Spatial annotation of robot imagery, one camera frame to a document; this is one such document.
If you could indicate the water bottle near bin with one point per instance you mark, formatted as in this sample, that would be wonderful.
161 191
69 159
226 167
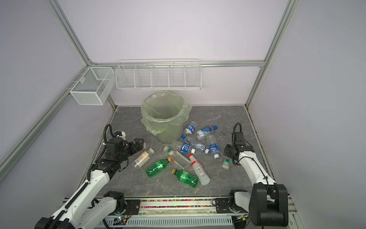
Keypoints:
190 129

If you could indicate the water bottle blue label right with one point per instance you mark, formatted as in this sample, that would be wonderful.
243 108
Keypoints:
213 146

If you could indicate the long clear bottle blue cap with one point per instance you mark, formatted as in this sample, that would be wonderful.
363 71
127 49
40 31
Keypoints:
197 145

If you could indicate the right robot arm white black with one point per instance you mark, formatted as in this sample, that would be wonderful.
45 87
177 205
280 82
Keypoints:
267 204

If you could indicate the blue cap bottle far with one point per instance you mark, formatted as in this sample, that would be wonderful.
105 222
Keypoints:
201 134

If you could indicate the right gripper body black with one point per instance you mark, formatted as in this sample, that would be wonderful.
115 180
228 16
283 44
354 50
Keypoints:
228 150

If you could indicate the white mesh box basket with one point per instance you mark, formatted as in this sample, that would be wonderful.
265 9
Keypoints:
94 86

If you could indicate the small bottle green white cap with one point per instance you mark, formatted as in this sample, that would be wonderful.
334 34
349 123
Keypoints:
226 164

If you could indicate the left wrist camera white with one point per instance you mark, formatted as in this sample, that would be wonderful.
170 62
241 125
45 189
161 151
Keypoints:
120 134

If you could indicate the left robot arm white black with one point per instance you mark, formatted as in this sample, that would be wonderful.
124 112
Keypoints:
83 194

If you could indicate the white wire shelf basket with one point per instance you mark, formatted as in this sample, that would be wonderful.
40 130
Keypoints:
158 74

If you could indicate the clear bottle orange label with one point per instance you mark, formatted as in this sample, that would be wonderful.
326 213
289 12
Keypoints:
143 158

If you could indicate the green soda bottle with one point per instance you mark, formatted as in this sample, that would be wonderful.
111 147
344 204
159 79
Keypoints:
185 177
158 166

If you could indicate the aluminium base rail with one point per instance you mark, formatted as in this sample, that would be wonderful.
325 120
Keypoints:
161 212

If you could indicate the mesh bin with green bag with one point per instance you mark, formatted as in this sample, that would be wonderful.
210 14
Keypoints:
164 114

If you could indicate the water bottle blue label centre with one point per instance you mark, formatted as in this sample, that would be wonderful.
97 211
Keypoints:
182 147

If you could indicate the clear bottle red cap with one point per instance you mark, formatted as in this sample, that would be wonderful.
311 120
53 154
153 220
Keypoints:
199 170

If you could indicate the water bottle blue label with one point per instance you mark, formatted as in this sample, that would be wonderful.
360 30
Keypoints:
182 147
213 146

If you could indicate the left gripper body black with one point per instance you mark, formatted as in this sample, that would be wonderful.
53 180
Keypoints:
128 150

